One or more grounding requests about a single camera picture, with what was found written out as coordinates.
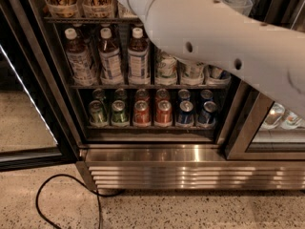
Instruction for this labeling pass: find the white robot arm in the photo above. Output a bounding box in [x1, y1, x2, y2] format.
[118, 0, 305, 117]

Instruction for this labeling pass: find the front left red can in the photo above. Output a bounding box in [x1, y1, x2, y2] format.
[133, 100, 151, 127]

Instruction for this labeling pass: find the red can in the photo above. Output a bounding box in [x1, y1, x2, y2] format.
[155, 89, 170, 102]
[134, 89, 150, 103]
[133, 100, 151, 127]
[155, 100, 173, 127]

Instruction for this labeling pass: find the front right red can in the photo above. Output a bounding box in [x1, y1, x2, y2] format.
[155, 100, 173, 127]

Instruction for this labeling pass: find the rear right red can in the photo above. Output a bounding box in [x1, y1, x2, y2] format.
[155, 89, 170, 102]

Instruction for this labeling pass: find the rear left red can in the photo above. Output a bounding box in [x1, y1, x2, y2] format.
[134, 89, 150, 103]

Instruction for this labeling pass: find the stainless steel fridge cabinet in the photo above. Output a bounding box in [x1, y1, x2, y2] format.
[1, 0, 305, 193]

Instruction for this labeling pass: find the rear left blue can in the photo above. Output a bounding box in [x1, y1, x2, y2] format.
[178, 89, 191, 102]

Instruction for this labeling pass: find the front left blue can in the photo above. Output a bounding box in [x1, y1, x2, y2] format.
[177, 100, 193, 125]

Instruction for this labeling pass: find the front white green can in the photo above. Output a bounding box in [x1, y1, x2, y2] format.
[155, 51, 177, 85]

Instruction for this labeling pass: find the front white silver can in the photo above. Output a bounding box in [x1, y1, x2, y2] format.
[180, 61, 205, 86]

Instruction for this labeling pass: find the front right blue can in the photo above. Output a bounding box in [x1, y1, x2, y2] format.
[198, 101, 217, 126]

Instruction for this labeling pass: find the rear right blue can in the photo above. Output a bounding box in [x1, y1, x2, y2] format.
[200, 90, 214, 103]

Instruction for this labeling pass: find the rear left green can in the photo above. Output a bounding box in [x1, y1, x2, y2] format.
[92, 89, 107, 103]

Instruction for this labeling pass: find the front left green can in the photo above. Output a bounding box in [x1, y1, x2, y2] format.
[89, 100, 108, 127]

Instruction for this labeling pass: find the front blue energy can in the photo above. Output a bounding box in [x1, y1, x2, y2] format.
[209, 66, 231, 79]

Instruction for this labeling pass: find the open glass fridge door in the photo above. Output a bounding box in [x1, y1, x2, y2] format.
[0, 7, 76, 172]

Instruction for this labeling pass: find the right tea bottle white cap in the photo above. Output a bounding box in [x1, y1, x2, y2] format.
[128, 27, 150, 85]

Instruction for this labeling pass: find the tea bottle white cap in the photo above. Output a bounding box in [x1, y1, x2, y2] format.
[128, 27, 150, 85]
[65, 28, 97, 86]
[98, 28, 124, 85]

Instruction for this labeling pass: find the middle tea bottle white cap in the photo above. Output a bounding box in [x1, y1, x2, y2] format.
[98, 28, 124, 85]

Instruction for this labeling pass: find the left tea bottle white cap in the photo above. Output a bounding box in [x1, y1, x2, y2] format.
[65, 28, 97, 86]

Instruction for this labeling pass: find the middle tan coffee bottle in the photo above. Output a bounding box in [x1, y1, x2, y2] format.
[83, 0, 114, 18]

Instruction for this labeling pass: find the black power cable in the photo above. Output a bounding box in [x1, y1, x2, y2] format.
[34, 174, 123, 229]

